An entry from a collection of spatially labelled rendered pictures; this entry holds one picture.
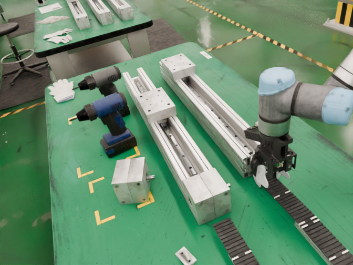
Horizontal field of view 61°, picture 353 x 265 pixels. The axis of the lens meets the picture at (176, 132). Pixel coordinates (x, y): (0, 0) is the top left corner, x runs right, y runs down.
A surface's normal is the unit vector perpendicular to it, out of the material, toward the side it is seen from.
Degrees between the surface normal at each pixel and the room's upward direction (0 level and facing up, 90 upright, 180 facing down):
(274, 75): 0
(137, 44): 90
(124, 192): 90
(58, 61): 90
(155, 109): 0
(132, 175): 0
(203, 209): 90
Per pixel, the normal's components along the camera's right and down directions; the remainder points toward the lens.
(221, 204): 0.35, 0.53
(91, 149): -0.15, -0.78
